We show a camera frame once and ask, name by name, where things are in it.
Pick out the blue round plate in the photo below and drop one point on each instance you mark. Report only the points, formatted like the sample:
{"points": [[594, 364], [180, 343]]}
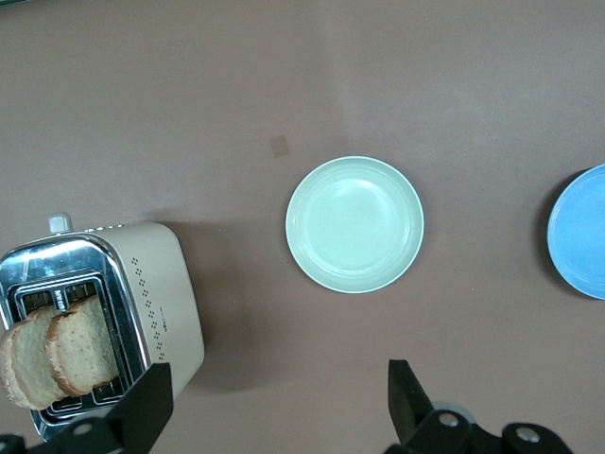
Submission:
{"points": [[581, 232]]}

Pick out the toasted bread slice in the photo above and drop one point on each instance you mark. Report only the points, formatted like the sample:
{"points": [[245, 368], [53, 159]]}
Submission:
{"points": [[85, 345], [28, 364]]}

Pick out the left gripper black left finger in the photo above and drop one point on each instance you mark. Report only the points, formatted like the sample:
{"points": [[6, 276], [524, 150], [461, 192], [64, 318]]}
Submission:
{"points": [[142, 416]]}

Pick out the small square tape patch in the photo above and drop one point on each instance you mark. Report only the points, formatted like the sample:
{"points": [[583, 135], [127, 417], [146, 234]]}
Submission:
{"points": [[279, 145]]}

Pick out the beige chrome-topped toaster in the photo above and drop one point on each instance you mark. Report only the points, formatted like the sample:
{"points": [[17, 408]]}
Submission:
{"points": [[160, 284]]}

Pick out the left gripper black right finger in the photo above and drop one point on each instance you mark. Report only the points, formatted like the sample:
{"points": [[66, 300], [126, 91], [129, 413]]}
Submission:
{"points": [[411, 411]]}

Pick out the light green round plate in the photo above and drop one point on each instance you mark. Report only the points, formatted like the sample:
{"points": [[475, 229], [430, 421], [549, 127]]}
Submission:
{"points": [[354, 224]]}

